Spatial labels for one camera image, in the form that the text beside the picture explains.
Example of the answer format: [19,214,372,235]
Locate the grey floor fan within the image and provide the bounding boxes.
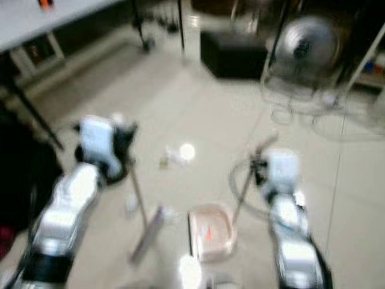
[262,15,340,121]

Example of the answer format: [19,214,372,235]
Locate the white glass door cabinet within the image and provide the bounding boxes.
[15,33,66,76]

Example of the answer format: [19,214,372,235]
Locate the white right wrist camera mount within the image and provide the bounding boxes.
[265,149,301,192]

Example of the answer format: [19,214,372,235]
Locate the broom with grey handle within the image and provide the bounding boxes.
[129,169,166,266]

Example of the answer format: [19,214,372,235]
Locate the white table with black legs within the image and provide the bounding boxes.
[0,0,187,151]

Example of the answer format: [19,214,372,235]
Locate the black leather ottoman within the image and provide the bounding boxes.
[200,30,268,79]

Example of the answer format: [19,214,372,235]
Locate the pink red cloth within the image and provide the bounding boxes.
[0,226,16,253]

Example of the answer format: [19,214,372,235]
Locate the black bag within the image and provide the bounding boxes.
[0,102,50,226]

